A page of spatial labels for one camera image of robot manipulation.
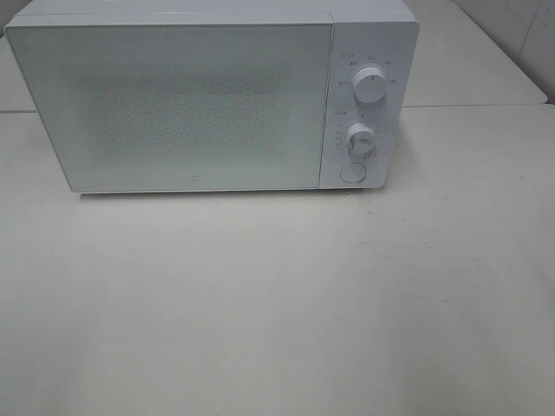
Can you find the round white door button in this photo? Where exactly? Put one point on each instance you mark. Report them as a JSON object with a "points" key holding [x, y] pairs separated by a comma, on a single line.
{"points": [[353, 173]]}

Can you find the white timer knob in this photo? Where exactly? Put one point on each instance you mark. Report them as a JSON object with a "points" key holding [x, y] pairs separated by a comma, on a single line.
{"points": [[360, 139]]}

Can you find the white microwave door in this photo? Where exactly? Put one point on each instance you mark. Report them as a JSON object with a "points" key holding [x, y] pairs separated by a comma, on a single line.
{"points": [[170, 109]]}

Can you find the upper white power knob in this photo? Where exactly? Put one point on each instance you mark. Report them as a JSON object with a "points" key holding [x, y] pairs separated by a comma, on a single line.
{"points": [[369, 84]]}

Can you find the white microwave oven body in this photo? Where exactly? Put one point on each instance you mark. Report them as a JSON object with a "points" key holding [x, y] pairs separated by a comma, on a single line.
{"points": [[383, 33]]}

